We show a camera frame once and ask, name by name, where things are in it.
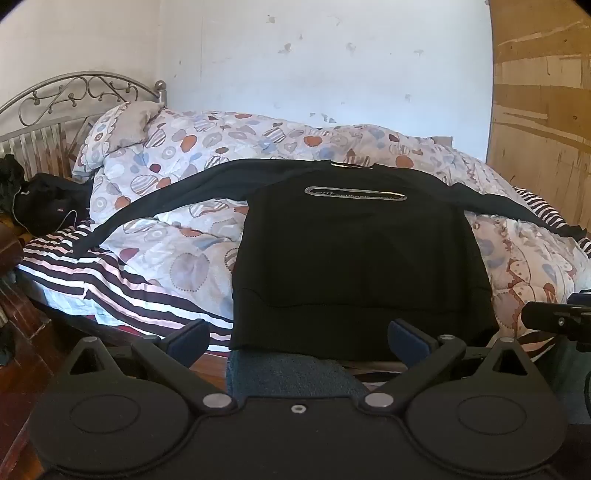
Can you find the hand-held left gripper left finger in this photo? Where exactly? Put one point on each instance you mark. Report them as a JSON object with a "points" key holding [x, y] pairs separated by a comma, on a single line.
{"points": [[190, 340]]}

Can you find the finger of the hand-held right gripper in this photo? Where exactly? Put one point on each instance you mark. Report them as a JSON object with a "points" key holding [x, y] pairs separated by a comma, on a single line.
{"points": [[554, 319]]}

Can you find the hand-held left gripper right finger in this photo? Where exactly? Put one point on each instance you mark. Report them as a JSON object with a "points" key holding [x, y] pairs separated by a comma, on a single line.
{"points": [[408, 342]]}

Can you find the black long-sleeve shirt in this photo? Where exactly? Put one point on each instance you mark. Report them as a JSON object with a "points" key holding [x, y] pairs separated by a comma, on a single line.
{"points": [[355, 258]]}

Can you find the dark blue cloth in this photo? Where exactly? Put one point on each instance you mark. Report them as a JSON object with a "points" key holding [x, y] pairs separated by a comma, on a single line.
{"points": [[291, 374]]}

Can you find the heart-patterned white duvet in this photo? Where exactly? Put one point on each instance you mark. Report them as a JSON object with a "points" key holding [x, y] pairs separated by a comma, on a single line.
{"points": [[184, 230]]}

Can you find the striped bed sheet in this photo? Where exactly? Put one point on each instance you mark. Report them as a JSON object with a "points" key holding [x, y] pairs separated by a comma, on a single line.
{"points": [[87, 281]]}

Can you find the black bag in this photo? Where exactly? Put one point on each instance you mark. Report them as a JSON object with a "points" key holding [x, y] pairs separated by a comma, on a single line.
{"points": [[53, 203]]}

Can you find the light wooden board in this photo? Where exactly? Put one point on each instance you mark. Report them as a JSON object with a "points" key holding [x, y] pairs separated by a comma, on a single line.
{"points": [[538, 106]]}

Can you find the grey patterned pillow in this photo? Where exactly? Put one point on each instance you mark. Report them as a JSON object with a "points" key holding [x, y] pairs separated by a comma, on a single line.
{"points": [[131, 122]]}

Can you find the dark cloth pile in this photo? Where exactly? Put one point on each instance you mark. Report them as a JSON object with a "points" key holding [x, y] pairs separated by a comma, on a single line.
{"points": [[9, 182]]}

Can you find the metal bed headboard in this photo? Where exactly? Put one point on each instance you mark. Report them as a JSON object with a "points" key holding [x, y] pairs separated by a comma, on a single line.
{"points": [[64, 108]]}

